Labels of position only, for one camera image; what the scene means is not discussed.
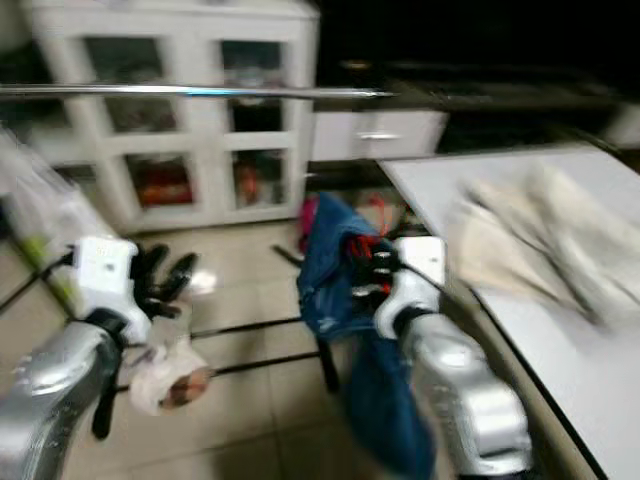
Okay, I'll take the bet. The crumpled white garment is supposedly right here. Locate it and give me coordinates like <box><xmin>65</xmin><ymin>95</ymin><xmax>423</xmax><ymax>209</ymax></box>
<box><xmin>445</xmin><ymin>165</ymin><xmax>640</xmax><ymax>328</ymax></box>

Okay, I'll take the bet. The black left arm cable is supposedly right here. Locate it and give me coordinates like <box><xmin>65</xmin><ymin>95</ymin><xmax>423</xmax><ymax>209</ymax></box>
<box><xmin>0</xmin><ymin>252</ymin><xmax>77</xmax><ymax>313</ymax></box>

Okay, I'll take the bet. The white drawer unit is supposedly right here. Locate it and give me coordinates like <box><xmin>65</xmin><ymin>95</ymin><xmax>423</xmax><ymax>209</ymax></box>
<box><xmin>310</xmin><ymin>108</ymin><xmax>450</xmax><ymax>164</ymax></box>

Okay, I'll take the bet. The white hanging garment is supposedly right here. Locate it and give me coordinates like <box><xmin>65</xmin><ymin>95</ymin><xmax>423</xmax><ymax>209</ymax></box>
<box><xmin>0</xmin><ymin>128</ymin><xmax>213</xmax><ymax>417</ymax></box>

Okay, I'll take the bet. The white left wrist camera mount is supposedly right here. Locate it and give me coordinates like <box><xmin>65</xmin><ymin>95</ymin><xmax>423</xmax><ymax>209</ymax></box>
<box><xmin>72</xmin><ymin>237</ymin><xmax>142</xmax><ymax>323</ymax></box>

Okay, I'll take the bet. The white glass door cabinet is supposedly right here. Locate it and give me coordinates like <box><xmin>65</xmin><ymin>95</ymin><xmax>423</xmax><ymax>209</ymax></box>
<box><xmin>25</xmin><ymin>0</ymin><xmax>322</xmax><ymax>233</ymax></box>

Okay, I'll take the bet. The red clothes hanger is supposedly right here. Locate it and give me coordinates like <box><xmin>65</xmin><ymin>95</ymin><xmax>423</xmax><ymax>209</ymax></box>
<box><xmin>343</xmin><ymin>195</ymin><xmax>393</xmax><ymax>293</ymax></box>

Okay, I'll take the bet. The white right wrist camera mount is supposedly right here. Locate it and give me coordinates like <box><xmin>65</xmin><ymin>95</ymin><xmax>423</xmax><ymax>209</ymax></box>
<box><xmin>375</xmin><ymin>237</ymin><xmax>449</xmax><ymax>343</ymax></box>

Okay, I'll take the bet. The blue denim jacket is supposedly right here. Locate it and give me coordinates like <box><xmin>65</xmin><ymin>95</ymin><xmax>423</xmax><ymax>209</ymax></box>
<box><xmin>296</xmin><ymin>192</ymin><xmax>437</xmax><ymax>480</ymax></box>

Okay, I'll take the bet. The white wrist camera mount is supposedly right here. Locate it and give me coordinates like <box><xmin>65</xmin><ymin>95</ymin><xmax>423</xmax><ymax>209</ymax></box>
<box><xmin>375</xmin><ymin>237</ymin><xmax>449</xmax><ymax>343</ymax></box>
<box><xmin>72</xmin><ymin>237</ymin><xmax>142</xmax><ymax>323</ymax></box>

